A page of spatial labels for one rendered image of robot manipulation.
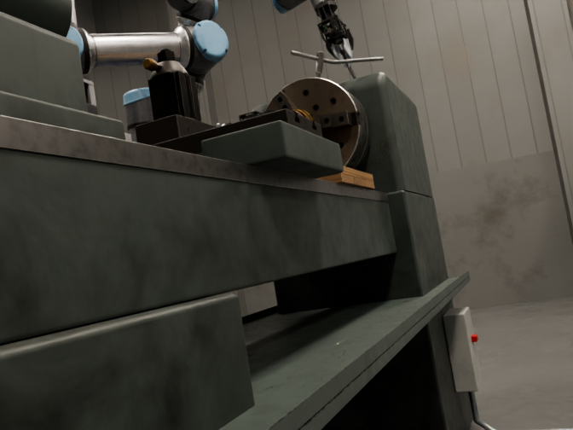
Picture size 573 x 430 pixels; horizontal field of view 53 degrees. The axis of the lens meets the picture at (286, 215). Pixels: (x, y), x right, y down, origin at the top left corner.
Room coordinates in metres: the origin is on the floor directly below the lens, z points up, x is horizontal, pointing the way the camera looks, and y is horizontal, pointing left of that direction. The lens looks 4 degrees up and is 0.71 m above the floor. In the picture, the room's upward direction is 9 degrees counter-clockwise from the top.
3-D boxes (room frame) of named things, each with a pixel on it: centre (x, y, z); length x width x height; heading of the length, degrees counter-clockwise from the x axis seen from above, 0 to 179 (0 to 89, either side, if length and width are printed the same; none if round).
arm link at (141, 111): (2.02, 0.45, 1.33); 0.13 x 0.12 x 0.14; 153
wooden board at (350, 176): (1.50, -0.03, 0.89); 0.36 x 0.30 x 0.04; 68
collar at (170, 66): (1.17, 0.20, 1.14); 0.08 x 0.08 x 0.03
